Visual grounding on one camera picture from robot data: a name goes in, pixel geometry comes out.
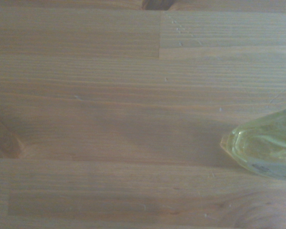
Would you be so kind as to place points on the clear green sanitizer bottle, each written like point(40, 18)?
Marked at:
point(267, 145)

